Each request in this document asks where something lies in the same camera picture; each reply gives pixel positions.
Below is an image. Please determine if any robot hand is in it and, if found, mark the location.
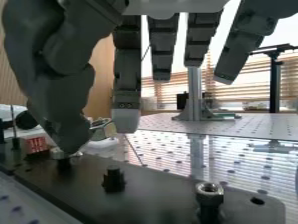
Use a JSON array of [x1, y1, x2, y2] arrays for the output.
[[0, 0, 298, 156]]

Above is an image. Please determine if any red tray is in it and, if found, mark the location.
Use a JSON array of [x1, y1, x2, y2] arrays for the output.
[[23, 135, 49, 155]]

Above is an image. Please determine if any black plate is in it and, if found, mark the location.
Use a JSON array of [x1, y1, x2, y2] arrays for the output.
[[0, 139, 287, 224]]

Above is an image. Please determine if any black stand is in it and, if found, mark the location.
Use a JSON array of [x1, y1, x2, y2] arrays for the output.
[[249, 42, 298, 115]]

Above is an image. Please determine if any silver upright post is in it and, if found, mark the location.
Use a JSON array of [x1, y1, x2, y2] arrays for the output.
[[172, 65, 243, 122]]

